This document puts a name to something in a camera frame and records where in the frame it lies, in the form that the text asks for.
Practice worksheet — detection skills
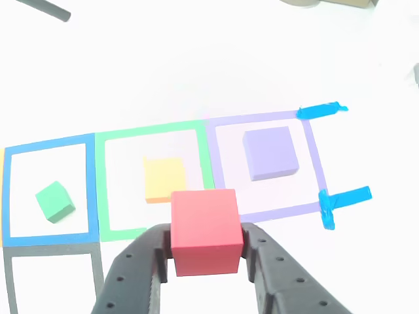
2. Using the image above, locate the small red cube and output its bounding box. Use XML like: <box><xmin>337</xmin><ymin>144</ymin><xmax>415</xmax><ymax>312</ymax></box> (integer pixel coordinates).
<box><xmin>170</xmin><ymin>188</ymin><xmax>245</xmax><ymax>277</ymax></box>

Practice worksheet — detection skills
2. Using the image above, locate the orange square block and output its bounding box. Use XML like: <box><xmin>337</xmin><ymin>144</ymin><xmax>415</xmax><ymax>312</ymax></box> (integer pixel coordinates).
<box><xmin>143</xmin><ymin>156</ymin><xmax>187</xmax><ymax>204</ymax></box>

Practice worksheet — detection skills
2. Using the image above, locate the green square block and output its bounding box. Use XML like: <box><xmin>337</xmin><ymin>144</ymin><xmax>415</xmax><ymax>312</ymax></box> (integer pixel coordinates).
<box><xmin>35</xmin><ymin>181</ymin><xmax>77</xmax><ymax>224</ymax></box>

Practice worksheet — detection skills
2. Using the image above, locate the blue tape strip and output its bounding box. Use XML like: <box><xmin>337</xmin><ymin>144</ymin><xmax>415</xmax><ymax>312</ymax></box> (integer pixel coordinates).
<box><xmin>296</xmin><ymin>101</ymin><xmax>350</xmax><ymax>120</ymax></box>
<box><xmin>327</xmin><ymin>185</ymin><xmax>373</xmax><ymax>210</ymax></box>
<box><xmin>318</xmin><ymin>188</ymin><xmax>336</xmax><ymax>231</ymax></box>

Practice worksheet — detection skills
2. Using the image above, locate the large purple square block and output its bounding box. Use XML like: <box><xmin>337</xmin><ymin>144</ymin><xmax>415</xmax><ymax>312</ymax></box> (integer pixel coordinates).
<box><xmin>242</xmin><ymin>126</ymin><xmax>301</xmax><ymax>183</ymax></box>

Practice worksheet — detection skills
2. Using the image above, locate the dark grey rod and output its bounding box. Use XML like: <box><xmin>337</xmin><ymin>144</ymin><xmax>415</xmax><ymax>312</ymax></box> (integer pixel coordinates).
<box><xmin>14</xmin><ymin>0</ymin><xmax>72</xmax><ymax>23</ymax></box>

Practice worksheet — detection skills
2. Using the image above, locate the brown cardboard box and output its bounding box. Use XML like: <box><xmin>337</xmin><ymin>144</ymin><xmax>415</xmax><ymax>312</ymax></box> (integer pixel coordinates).
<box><xmin>322</xmin><ymin>0</ymin><xmax>380</xmax><ymax>9</ymax></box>

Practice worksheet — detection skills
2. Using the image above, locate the black square frame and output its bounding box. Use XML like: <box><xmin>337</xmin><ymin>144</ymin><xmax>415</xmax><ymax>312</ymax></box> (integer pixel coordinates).
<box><xmin>2</xmin><ymin>241</ymin><xmax>105</xmax><ymax>314</ymax></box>

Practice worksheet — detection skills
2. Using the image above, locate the green square frame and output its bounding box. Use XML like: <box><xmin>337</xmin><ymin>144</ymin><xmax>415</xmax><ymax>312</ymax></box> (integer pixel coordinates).
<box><xmin>94</xmin><ymin>119</ymin><xmax>215</xmax><ymax>243</ymax></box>

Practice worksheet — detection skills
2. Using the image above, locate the blue square frame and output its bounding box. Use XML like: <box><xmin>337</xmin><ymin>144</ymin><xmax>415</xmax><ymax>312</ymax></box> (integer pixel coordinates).
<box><xmin>1</xmin><ymin>132</ymin><xmax>101</xmax><ymax>248</ymax></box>

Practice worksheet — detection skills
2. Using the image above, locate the purple square frame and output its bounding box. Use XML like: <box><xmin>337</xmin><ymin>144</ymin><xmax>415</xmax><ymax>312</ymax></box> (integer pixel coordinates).
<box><xmin>206</xmin><ymin>109</ymin><xmax>328</xmax><ymax>225</ymax></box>

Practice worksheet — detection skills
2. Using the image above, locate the orange square frame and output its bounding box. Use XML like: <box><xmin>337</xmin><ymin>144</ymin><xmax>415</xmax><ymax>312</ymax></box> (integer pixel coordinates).
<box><xmin>0</xmin><ymin>147</ymin><xmax>5</xmax><ymax>247</ymax></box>

